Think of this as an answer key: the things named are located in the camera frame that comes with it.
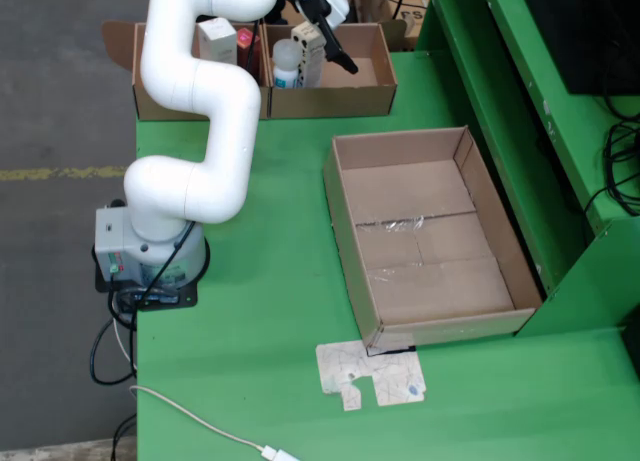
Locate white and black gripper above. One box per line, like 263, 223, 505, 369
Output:
279, 0, 360, 76

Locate translucent bottle with blue label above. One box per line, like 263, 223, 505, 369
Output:
272, 38, 303, 90

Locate grey robot base unit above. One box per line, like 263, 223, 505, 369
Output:
93, 200, 212, 288

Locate brown cardboard box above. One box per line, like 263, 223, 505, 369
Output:
263, 19, 409, 120
102, 20, 274, 121

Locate printed cardboard box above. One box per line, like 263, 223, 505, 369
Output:
349, 0, 436, 25

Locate dark red box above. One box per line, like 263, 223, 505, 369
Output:
236, 28, 262, 82

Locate shallow cardboard tray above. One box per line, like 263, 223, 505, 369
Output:
322, 125, 545, 352

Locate cow print carton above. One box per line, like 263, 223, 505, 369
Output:
290, 21, 327, 89

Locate tall white carton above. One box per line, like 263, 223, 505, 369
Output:
197, 16, 239, 67

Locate black monitor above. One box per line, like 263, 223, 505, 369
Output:
519, 0, 640, 96

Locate white scribbled paper sticker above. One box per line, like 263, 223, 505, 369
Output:
315, 340, 428, 412

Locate black monitor cable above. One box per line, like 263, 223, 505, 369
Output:
602, 55, 640, 122

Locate long black cable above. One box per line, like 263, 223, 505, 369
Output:
112, 18, 261, 332

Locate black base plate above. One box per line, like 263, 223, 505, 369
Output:
93, 245, 200, 312

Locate black cable bundle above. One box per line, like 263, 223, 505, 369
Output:
582, 120, 640, 232

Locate thin white wire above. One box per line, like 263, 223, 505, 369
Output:
112, 315, 139, 377

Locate white usb cable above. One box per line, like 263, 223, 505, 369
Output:
128, 385, 301, 461

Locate black looped cable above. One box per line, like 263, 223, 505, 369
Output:
89, 320, 139, 387

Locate black floor cable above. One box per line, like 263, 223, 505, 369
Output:
110, 411, 138, 461

